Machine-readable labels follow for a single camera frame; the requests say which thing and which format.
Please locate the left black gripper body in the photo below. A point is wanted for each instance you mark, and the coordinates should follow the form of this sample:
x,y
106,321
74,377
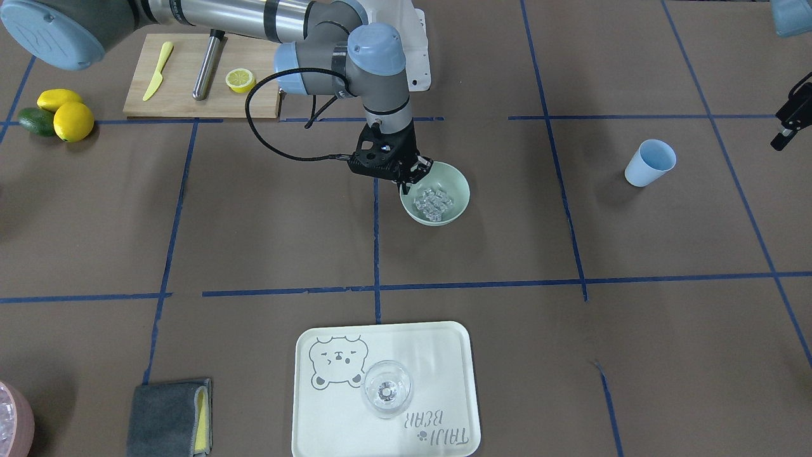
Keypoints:
x,y
793,110

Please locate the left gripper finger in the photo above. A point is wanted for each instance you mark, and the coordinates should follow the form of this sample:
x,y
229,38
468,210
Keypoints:
x,y
782,139

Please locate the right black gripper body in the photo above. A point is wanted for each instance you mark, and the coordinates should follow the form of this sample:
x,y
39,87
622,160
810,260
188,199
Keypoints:
x,y
406,143

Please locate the green ceramic bowl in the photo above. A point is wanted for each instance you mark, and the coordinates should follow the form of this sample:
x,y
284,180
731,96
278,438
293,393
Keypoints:
x,y
452,181

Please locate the light blue plastic cup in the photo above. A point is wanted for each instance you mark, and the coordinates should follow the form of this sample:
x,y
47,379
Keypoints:
x,y
652,160

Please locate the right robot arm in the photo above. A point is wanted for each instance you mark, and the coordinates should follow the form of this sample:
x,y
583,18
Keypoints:
x,y
376,51

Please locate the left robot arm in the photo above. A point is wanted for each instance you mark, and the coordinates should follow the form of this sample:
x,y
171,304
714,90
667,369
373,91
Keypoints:
x,y
792,18

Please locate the ice cubes in green bowl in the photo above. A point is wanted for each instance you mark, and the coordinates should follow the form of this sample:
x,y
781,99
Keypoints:
x,y
433,204

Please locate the pink bowl with ice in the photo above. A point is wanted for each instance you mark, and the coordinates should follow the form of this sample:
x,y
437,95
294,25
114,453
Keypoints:
x,y
17,422

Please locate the half lemon slice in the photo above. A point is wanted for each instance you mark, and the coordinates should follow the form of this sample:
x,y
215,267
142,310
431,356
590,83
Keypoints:
x,y
240,80

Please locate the clear wine glass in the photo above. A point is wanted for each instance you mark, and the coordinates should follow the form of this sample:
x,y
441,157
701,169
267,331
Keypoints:
x,y
388,389

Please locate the wooden cutting board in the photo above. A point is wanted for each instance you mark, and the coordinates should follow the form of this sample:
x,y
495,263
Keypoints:
x,y
174,96

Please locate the white bear tray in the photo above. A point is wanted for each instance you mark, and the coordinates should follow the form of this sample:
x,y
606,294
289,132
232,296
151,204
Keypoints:
x,y
330,418

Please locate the yellow plastic knife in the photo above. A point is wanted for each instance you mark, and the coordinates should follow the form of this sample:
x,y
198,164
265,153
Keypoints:
x,y
157,77

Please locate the yellow lemon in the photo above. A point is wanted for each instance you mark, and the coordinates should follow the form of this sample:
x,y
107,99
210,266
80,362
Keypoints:
x,y
73,122
51,100

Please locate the grey folded cloth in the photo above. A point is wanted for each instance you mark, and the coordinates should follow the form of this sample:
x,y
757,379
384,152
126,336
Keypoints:
x,y
171,419

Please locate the green lime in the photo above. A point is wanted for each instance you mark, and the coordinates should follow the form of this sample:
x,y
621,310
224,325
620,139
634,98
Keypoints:
x,y
37,121

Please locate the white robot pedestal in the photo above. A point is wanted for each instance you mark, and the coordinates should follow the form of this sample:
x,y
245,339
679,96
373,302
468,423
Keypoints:
x,y
410,23

